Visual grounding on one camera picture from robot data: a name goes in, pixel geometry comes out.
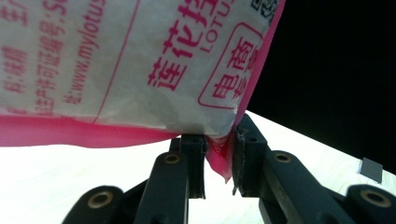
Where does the pink and white plastic bag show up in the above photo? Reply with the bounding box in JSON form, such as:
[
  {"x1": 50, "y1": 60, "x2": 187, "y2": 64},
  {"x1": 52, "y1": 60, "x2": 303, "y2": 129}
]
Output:
[{"x1": 0, "y1": 0, "x2": 287, "y2": 185}]

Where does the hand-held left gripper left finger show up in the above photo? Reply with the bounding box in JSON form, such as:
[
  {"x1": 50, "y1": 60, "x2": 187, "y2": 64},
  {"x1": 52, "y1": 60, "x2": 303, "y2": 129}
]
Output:
[{"x1": 134, "y1": 133, "x2": 209, "y2": 224}]

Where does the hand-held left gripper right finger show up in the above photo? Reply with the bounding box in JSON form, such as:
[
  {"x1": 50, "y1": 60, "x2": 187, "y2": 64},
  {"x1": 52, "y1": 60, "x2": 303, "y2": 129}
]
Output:
[{"x1": 232, "y1": 113, "x2": 357, "y2": 224}]

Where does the grey table bracket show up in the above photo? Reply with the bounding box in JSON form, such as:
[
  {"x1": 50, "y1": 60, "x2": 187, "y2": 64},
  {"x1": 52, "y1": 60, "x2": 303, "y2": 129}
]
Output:
[{"x1": 359, "y1": 157, "x2": 384, "y2": 184}]

